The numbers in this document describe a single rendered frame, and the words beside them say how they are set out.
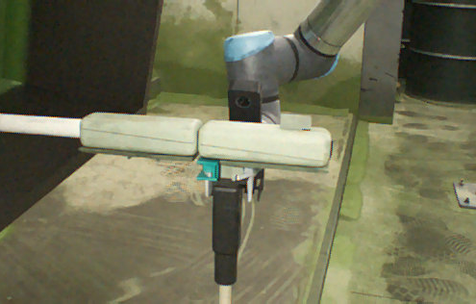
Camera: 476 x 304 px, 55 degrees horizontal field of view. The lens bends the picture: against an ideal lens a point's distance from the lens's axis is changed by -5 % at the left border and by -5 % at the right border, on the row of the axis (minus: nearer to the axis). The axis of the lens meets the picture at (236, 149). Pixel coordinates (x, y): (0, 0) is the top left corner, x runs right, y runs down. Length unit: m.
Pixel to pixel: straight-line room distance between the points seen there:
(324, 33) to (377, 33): 1.61
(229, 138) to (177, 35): 2.16
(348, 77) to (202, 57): 0.79
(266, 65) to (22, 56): 0.55
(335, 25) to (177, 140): 0.40
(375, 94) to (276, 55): 1.70
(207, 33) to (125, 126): 2.06
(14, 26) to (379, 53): 1.81
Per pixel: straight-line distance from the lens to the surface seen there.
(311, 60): 0.91
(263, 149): 0.55
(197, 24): 2.64
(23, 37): 1.11
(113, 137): 0.60
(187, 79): 2.72
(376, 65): 2.50
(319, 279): 1.21
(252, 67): 0.83
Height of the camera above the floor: 0.74
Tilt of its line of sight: 21 degrees down
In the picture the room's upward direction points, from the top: straight up
